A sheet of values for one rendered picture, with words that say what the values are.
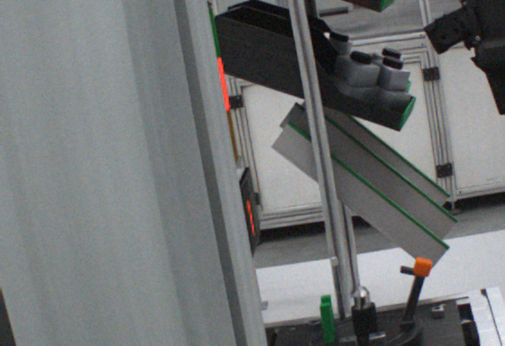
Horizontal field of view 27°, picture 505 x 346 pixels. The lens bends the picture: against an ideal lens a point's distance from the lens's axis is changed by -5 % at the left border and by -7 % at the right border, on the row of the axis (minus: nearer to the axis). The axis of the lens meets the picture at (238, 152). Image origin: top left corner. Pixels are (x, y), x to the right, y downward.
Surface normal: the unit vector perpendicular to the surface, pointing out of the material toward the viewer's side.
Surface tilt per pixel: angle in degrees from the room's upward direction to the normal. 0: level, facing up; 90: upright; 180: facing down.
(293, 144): 90
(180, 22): 90
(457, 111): 90
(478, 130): 90
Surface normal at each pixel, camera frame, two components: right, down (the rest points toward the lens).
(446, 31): -0.07, 0.22
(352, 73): -0.72, 0.04
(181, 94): 0.98, -0.15
